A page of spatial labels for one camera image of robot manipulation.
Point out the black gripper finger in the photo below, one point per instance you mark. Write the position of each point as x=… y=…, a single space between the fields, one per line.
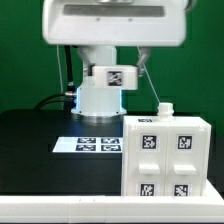
x=143 y=55

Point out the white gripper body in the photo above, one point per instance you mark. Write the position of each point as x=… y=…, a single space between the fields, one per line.
x=145 y=23

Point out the white cabinet body box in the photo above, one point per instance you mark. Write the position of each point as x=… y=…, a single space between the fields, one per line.
x=165 y=120

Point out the white cabinet door panel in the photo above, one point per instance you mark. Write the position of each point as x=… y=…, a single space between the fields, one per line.
x=147 y=155
x=185 y=160

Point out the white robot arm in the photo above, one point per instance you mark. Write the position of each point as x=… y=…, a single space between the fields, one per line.
x=107 y=72

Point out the white base tag plate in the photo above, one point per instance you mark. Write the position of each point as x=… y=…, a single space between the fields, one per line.
x=88 y=145

